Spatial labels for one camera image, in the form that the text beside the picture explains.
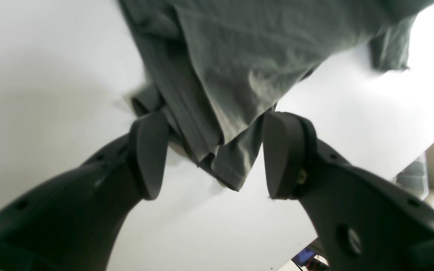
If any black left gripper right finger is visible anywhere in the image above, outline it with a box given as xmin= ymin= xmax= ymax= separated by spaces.
xmin=263 ymin=112 xmax=434 ymax=271

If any dark grey T-shirt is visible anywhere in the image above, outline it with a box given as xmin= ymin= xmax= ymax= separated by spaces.
xmin=120 ymin=0 xmax=434 ymax=192

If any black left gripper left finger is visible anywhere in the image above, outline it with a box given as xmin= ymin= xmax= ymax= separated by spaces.
xmin=0 ymin=113 xmax=169 ymax=271

